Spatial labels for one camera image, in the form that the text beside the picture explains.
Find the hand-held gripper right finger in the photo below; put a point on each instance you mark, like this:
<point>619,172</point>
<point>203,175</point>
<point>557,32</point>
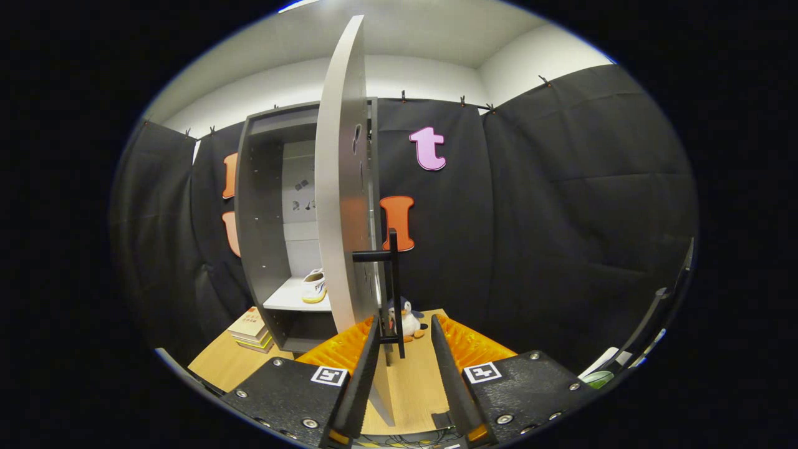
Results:
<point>455,393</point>

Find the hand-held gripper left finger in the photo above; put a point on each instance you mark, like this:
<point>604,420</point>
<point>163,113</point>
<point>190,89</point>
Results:
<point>358,393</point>

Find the white canvas shoe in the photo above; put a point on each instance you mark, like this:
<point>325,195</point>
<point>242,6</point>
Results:
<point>313,288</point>

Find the grey shoe cabinet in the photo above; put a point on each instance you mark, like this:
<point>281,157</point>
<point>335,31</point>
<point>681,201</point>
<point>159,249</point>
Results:
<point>255,218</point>

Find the penguin plush toy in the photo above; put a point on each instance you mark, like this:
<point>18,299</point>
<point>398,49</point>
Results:
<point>409,319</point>

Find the yellow-edged book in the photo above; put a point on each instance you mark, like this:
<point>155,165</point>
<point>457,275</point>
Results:
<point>255,340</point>

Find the beige book with orange print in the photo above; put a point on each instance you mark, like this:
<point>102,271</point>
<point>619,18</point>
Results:
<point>248,323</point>

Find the white and green object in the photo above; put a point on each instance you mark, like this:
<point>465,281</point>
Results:
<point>598,377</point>

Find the black backdrop cloth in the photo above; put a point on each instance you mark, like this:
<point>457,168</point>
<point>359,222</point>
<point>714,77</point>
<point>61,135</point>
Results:
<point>561,218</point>

